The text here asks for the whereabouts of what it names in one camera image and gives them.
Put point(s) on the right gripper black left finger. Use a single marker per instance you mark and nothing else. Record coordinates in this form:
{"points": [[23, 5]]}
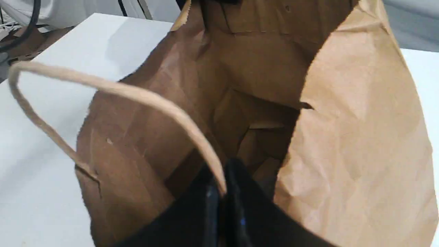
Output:
{"points": [[191, 221]]}

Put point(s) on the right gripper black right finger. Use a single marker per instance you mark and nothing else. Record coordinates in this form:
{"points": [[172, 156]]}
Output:
{"points": [[253, 220]]}

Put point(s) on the brown paper bag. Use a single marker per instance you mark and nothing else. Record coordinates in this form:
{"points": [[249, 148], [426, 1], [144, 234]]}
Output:
{"points": [[314, 96]]}

